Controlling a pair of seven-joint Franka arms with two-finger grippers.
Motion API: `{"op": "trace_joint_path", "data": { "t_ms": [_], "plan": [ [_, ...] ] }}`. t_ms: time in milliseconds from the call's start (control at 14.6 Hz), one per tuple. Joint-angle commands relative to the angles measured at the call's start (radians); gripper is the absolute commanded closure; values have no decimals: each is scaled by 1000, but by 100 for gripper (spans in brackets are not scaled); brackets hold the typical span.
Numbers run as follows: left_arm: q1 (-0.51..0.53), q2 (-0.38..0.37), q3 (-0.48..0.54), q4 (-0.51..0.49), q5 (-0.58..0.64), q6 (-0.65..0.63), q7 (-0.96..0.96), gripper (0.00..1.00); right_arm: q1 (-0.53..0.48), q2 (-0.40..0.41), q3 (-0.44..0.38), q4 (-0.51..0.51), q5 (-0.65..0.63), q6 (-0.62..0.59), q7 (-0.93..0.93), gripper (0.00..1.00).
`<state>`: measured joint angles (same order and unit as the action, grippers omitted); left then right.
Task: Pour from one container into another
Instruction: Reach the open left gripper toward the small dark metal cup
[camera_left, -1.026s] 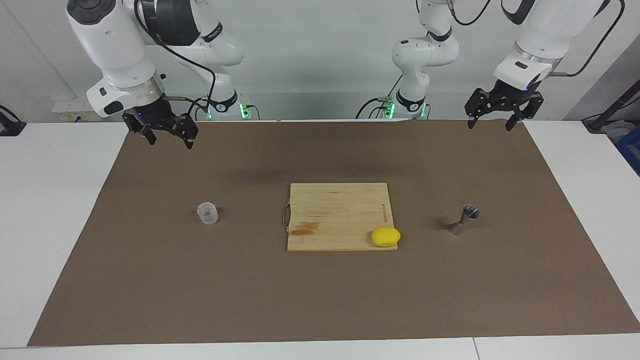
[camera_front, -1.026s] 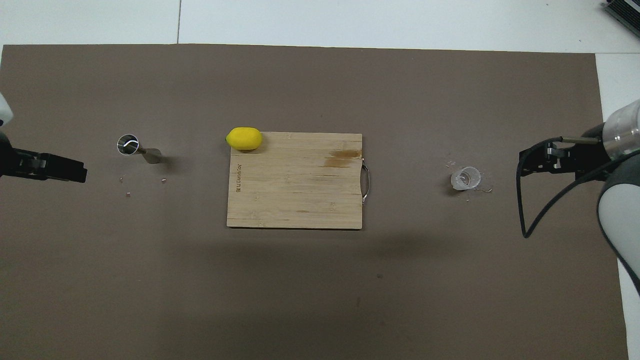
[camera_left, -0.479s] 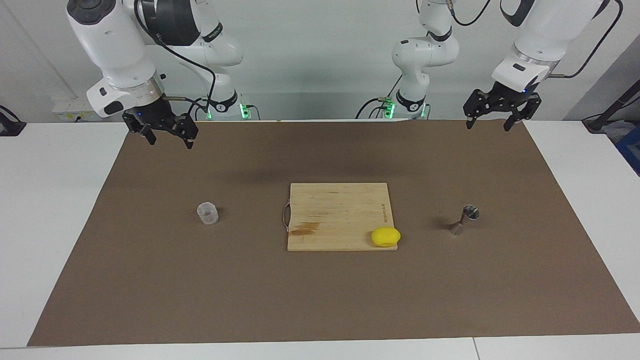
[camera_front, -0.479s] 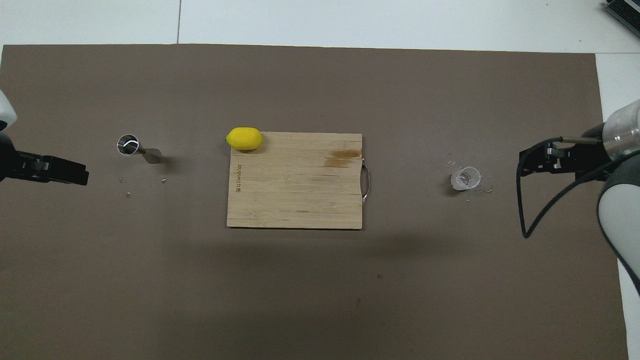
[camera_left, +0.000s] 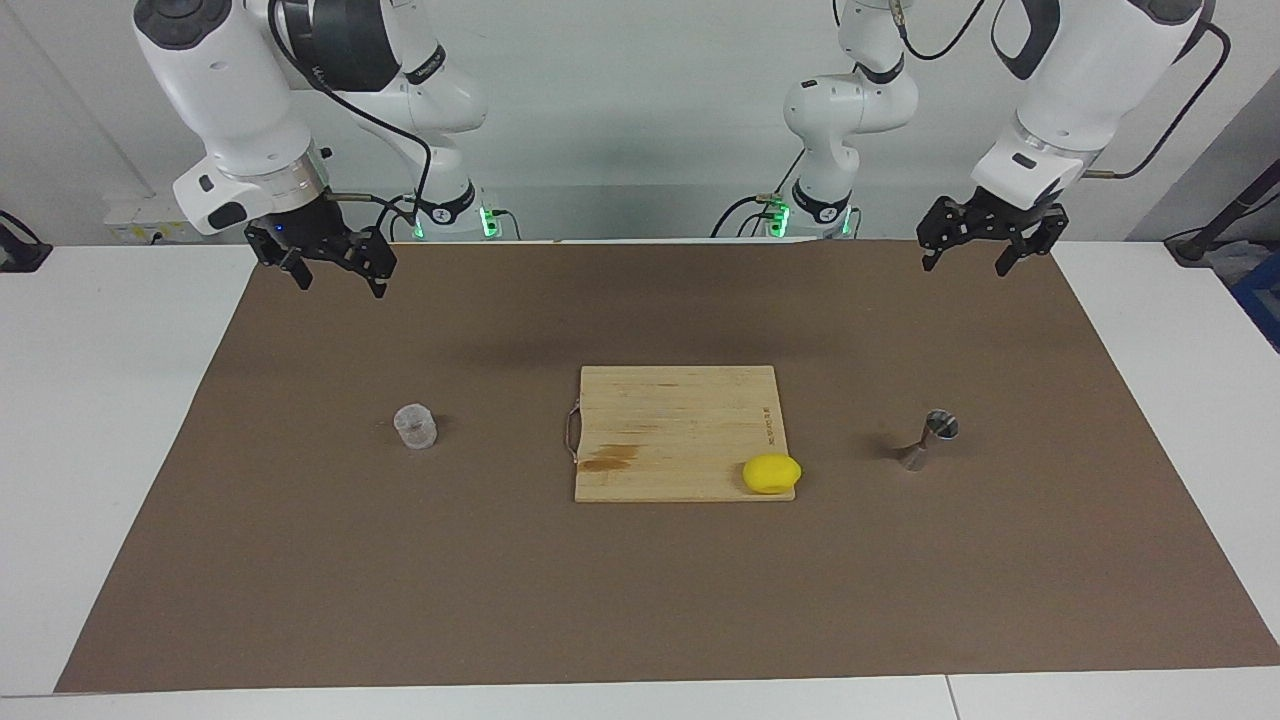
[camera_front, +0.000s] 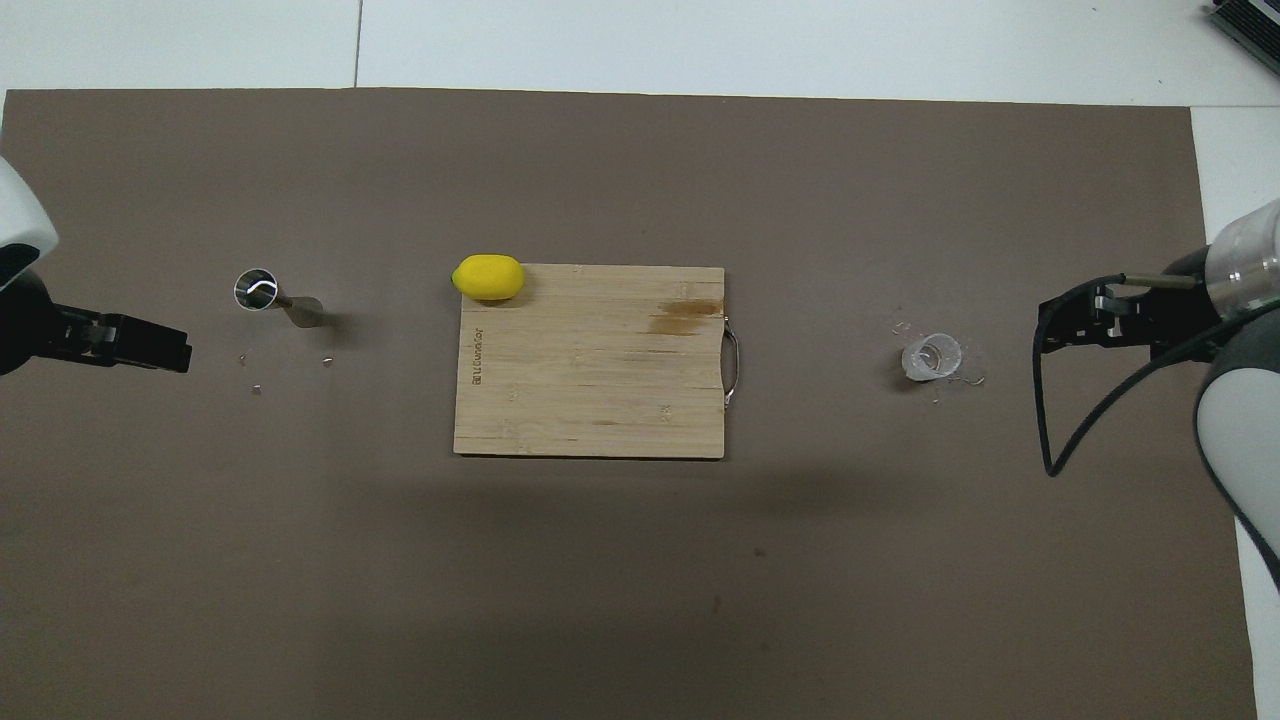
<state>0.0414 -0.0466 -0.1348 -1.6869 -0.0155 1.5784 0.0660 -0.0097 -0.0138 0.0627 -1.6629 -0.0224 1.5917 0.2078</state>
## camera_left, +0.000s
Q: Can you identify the black stand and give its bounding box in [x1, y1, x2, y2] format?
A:
[1165, 160, 1280, 266]

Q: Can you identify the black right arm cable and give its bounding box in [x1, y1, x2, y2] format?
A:
[265, 0, 433, 233]

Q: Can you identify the black left base cable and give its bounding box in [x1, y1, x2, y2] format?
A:
[710, 148, 806, 239]

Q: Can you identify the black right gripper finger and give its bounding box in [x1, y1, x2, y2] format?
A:
[341, 228, 398, 299]
[262, 243, 314, 292]

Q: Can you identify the black right base cable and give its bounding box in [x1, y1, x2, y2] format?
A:
[375, 198, 419, 242]

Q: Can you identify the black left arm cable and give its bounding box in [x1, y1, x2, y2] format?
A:
[895, 0, 1233, 181]

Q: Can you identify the yellow lemon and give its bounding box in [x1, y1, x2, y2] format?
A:
[742, 454, 803, 495]

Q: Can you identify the wooden cutting board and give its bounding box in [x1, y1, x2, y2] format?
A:
[565, 365, 798, 503]

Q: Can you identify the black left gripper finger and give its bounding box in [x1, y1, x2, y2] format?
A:
[995, 204, 1070, 278]
[917, 195, 977, 273]

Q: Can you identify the black base cable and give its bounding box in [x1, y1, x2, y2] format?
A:
[375, 198, 419, 242]
[710, 148, 806, 239]

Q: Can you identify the steel double jigger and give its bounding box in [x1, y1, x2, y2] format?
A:
[898, 409, 960, 472]

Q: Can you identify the brown table mat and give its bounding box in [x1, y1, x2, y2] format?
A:
[55, 238, 1280, 693]

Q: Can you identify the black clamp mount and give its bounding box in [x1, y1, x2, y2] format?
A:
[0, 210, 53, 273]

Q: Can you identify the clear plastic cup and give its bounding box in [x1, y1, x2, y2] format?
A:
[393, 403, 439, 451]

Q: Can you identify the white wall power strip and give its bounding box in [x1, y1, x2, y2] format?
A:
[103, 195, 201, 244]

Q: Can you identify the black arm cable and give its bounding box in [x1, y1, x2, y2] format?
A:
[895, 0, 1233, 181]
[265, 0, 433, 233]

